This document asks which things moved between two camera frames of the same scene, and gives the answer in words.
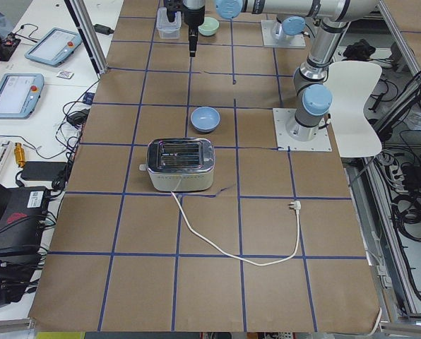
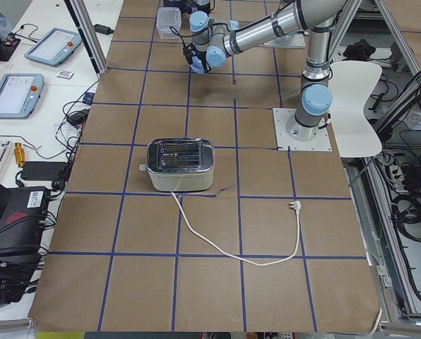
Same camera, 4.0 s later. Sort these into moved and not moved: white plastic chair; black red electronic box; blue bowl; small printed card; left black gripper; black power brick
Moved: blue bowl; left black gripper
Not moved: white plastic chair; small printed card; black power brick; black red electronic box
